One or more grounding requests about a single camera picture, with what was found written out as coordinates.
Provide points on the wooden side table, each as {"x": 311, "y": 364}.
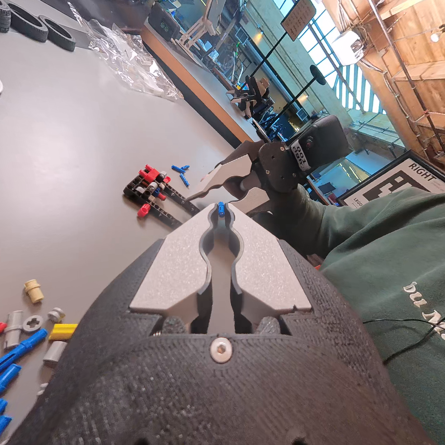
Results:
{"x": 194, "y": 76}

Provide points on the white ceiling box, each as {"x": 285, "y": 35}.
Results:
{"x": 347, "y": 47}

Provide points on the black framed marker sign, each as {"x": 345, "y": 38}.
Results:
{"x": 417, "y": 180}

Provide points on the pile of small lego pieces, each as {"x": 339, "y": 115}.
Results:
{"x": 62, "y": 331}

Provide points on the white frame stand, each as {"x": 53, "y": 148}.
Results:
{"x": 200, "y": 29}

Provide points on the black device green lights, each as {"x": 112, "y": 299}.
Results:
{"x": 163, "y": 21}

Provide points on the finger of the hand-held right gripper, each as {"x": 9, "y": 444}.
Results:
{"x": 226, "y": 172}
{"x": 255, "y": 201}

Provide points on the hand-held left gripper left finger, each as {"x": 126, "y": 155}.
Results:
{"x": 170, "y": 274}

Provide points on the person's right forearm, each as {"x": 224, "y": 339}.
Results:
{"x": 302, "y": 215}

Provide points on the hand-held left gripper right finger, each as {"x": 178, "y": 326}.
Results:
{"x": 271, "y": 274}

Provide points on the clear plastic bag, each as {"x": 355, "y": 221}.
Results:
{"x": 139, "y": 66}

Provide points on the black lego frame assembly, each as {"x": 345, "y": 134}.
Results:
{"x": 147, "y": 180}

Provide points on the black office chair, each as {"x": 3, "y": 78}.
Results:
{"x": 255, "y": 94}

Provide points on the perforated board sign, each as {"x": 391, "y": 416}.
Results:
{"x": 299, "y": 19}

